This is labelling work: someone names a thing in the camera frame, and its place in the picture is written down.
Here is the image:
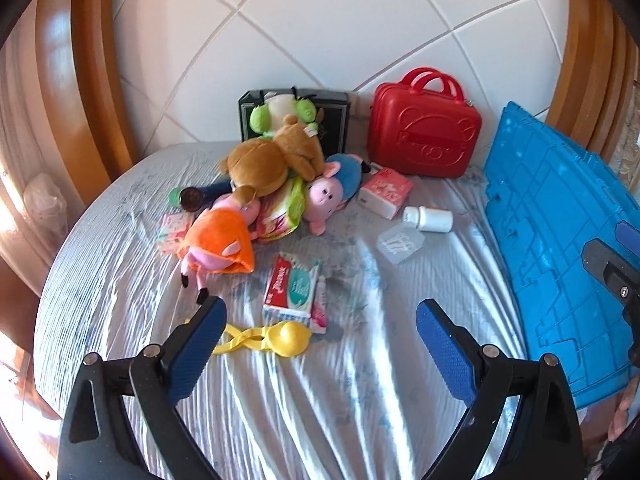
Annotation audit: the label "red carry case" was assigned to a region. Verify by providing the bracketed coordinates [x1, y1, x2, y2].
[366, 66, 483, 179]

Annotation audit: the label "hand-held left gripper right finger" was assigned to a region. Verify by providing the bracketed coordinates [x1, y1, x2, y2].
[416, 298, 587, 480]

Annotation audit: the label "small white pill bottle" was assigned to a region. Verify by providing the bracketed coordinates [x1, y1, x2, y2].
[402, 205, 454, 233]

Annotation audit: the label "pig plush orange dress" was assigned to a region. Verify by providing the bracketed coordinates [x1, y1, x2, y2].
[179, 192, 262, 306]

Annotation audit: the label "green plush toy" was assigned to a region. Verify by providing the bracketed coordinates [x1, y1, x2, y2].
[248, 90, 321, 136]

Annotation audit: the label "white plastic bag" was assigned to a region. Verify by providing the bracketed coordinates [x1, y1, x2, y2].
[22, 172, 68, 231]

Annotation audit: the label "pink white toothpaste tube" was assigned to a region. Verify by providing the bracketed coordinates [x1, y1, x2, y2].
[309, 275, 330, 335]

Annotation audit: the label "pink wipes packet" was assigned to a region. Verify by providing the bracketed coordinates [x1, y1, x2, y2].
[156, 211, 196, 256]

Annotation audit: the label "pink tissue packet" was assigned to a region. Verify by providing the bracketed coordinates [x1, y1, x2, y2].
[357, 167, 415, 220]

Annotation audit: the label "brown glass bottle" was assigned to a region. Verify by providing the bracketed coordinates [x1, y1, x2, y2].
[168, 186, 208, 212]

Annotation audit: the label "brown bear plush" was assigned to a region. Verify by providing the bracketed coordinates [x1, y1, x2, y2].
[220, 114, 327, 206]

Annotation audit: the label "wooden headboard white padding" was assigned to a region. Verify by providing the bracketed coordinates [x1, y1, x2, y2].
[10, 0, 640, 196]

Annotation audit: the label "person's right forearm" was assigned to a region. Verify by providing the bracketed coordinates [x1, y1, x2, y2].
[606, 387, 640, 443]

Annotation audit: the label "green and pink packet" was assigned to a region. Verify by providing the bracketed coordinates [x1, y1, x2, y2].
[256, 180, 307, 242]

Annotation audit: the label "red teal toothpaste box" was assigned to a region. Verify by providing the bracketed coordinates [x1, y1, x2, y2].
[262, 252, 321, 320]

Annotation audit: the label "pig plush blue outfit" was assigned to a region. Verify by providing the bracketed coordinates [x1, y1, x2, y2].
[302, 152, 368, 236]

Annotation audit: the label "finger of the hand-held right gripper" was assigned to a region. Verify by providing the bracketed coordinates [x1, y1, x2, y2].
[616, 220, 640, 257]
[582, 238, 640, 356]

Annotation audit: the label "blue plastic crate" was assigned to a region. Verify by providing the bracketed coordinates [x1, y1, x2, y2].
[482, 101, 640, 409]

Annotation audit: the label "sheer patterned curtain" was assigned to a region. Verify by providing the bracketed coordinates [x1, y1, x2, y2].
[0, 50, 71, 301]

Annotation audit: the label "yellow plastic scoop tongs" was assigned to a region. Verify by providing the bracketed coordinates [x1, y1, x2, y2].
[217, 320, 312, 359]

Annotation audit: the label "black gift box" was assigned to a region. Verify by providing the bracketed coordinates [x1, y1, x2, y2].
[237, 87, 351, 153]

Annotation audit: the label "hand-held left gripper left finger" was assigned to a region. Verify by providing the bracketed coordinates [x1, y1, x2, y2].
[56, 296, 228, 480]

